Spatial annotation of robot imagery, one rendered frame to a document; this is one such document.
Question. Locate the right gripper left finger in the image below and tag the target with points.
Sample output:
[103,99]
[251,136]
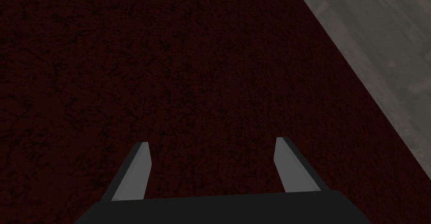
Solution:
[133,175]

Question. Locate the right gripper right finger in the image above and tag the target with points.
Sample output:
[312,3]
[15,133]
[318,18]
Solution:
[296,170]

